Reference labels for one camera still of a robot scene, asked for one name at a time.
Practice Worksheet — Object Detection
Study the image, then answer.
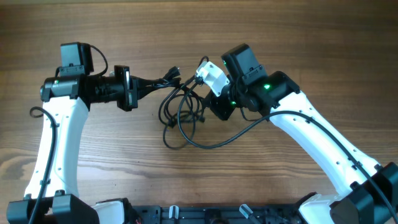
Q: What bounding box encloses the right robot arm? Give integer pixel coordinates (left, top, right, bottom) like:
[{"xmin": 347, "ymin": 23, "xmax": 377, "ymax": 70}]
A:
[{"xmin": 196, "ymin": 44, "xmax": 397, "ymax": 223}]

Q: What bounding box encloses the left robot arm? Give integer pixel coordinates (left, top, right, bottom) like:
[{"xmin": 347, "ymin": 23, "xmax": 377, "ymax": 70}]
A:
[{"xmin": 6, "ymin": 42, "xmax": 180, "ymax": 223}]

